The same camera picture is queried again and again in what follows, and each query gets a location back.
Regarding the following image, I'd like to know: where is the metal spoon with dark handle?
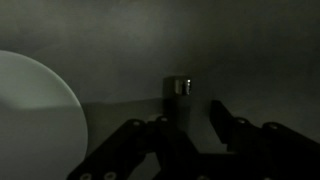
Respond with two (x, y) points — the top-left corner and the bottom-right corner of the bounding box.
(161, 76), (194, 129)

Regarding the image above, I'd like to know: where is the white round plate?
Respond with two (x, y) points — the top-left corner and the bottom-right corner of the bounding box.
(0, 49), (90, 180)

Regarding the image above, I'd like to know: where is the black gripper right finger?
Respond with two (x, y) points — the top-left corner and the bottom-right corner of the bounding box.
(198, 99), (320, 180)

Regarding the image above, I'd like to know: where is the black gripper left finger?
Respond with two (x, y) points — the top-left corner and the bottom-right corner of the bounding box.
(65, 115), (200, 180)

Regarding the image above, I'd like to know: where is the grey coffee table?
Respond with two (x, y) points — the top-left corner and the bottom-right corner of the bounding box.
(0, 0), (320, 180)

